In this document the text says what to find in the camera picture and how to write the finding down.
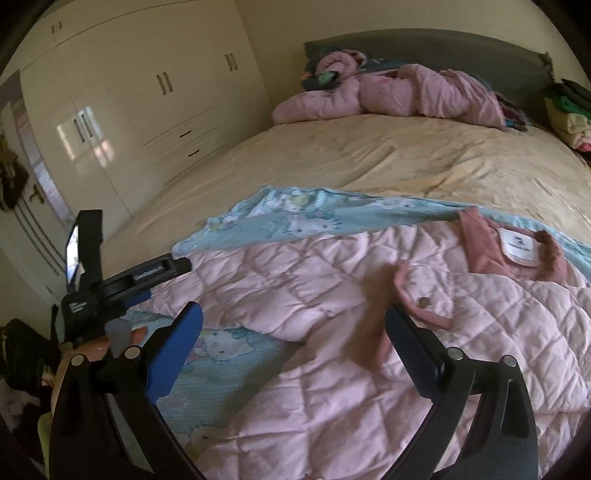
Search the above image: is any dark clothes pile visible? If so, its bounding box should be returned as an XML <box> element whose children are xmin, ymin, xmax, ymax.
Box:
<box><xmin>0</xmin><ymin>318</ymin><xmax>62</xmax><ymax>444</ymax></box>

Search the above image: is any small dark green-marked item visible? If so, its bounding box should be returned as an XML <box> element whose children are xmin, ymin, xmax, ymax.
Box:
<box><xmin>302</xmin><ymin>69</ymin><xmax>343</xmax><ymax>91</ymax></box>

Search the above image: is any white door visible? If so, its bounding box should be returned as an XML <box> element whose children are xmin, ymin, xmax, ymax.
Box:
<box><xmin>0</xmin><ymin>69</ymin><xmax>81</xmax><ymax>305</ymax></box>

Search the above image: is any brown hanging bag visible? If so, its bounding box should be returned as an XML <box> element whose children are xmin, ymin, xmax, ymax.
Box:
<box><xmin>0</xmin><ymin>134</ymin><xmax>31</xmax><ymax>212</ymax></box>

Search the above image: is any grey headboard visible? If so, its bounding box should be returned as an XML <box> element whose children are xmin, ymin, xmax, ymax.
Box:
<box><xmin>302</xmin><ymin>28</ymin><xmax>555</xmax><ymax>107</ymax></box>

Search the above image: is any cream wardrobe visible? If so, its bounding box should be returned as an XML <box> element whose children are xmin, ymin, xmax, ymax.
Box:
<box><xmin>18</xmin><ymin>0</ymin><xmax>273</xmax><ymax>224</ymax></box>

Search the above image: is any blue cat print blanket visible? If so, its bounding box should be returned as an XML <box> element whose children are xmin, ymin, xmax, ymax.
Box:
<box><xmin>122</xmin><ymin>185</ymin><xmax>591</xmax><ymax>462</ymax></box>

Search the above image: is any crumpled pink comforter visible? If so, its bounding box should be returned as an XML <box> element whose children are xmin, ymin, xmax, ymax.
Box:
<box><xmin>271</xmin><ymin>50</ymin><xmax>509</xmax><ymax>130</ymax></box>

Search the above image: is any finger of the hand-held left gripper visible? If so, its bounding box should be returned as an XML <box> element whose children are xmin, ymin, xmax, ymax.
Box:
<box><xmin>131</xmin><ymin>253</ymin><xmax>193</xmax><ymax>291</ymax></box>

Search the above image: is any cream bed sheet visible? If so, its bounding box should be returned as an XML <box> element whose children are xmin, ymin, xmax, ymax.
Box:
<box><xmin>99</xmin><ymin>111</ymin><xmax>591</xmax><ymax>324</ymax></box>

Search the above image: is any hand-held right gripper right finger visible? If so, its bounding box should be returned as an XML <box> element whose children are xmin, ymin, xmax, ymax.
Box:
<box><xmin>384</xmin><ymin>305</ymin><xmax>541</xmax><ymax>480</ymax></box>

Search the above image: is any pink quilted comforter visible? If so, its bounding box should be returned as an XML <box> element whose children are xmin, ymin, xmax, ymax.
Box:
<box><xmin>148</xmin><ymin>208</ymin><xmax>591</xmax><ymax>480</ymax></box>

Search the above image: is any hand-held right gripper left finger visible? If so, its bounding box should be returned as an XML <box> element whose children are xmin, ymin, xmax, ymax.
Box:
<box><xmin>48</xmin><ymin>301</ymin><xmax>206</xmax><ymax>480</ymax></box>

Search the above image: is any patterned dark cloth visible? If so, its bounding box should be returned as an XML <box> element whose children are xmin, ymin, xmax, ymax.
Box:
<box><xmin>495</xmin><ymin>90</ymin><xmax>533</xmax><ymax>134</ymax></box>

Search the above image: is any person's left hand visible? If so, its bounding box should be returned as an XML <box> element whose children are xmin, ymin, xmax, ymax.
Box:
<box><xmin>76</xmin><ymin>318</ymin><xmax>149</xmax><ymax>365</ymax></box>

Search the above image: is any stack of folded clothes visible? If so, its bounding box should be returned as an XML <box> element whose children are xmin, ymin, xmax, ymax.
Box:
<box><xmin>542</xmin><ymin>78</ymin><xmax>591</xmax><ymax>154</ymax></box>

